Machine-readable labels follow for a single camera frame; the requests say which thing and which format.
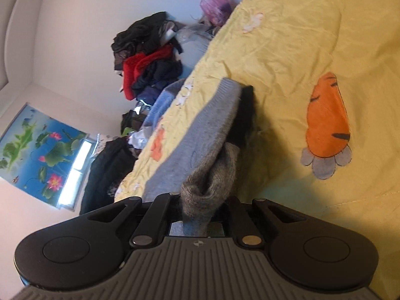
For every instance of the grey sweater with navy sleeves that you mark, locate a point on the grey sweater with navy sleeves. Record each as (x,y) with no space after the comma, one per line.
(206,125)

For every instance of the yellow printed bed sheet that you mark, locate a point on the yellow printed bed sheet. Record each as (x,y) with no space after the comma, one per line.
(297,53)

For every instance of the lotus flower wall poster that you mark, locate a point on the lotus flower wall poster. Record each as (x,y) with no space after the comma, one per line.
(31,150)

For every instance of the pink plastic bag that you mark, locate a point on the pink plastic bag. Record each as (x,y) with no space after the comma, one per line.
(215,7)

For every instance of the black clothes heap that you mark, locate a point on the black clothes heap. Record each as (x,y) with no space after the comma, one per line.
(140,37)

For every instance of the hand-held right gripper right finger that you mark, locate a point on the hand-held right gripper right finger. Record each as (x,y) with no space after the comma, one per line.
(238,213)

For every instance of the window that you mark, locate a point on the window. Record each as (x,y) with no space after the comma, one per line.
(76,168)

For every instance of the black padded jacket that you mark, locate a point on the black padded jacket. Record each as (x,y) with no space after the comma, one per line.
(159,72)

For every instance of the light blue sweater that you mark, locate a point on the light blue sweater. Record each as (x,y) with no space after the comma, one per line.
(162,103)

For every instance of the dark purple garment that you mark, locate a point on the dark purple garment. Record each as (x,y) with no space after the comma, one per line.
(151,95)

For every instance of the clear plastic bag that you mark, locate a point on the clear plastic bag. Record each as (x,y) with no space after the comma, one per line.
(193,39)

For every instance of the black coat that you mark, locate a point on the black coat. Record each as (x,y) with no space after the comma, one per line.
(106,172)

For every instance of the red garment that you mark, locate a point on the red garment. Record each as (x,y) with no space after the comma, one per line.
(137,65)

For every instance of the white crumpled paper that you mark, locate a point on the white crumpled paper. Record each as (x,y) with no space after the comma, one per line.
(139,137)

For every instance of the white printed garment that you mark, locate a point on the white printed garment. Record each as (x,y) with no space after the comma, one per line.
(167,34)

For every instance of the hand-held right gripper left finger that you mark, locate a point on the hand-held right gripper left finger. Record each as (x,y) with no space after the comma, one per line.
(165,207)

